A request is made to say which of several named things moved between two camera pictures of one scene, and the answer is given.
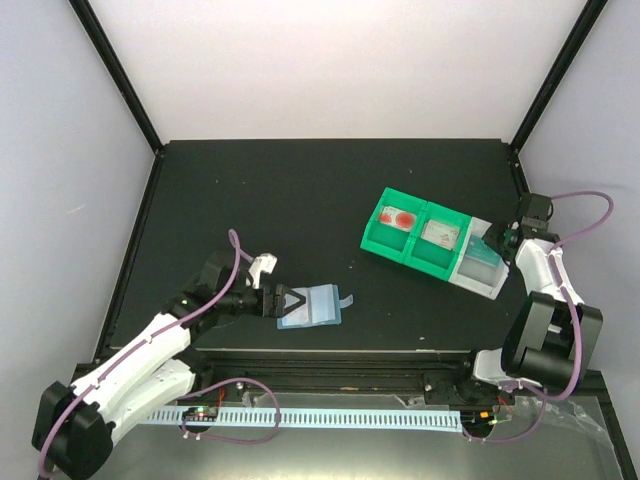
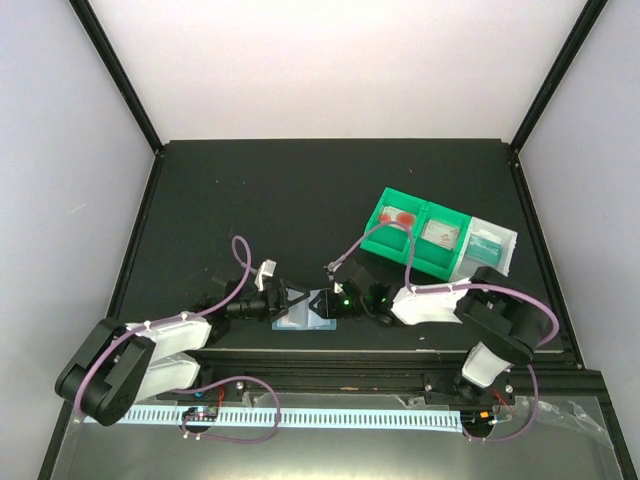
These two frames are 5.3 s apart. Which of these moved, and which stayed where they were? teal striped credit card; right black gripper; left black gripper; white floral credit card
Moved: right black gripper
Stayed: white floral credit card; teal striped credit card; left black gripper
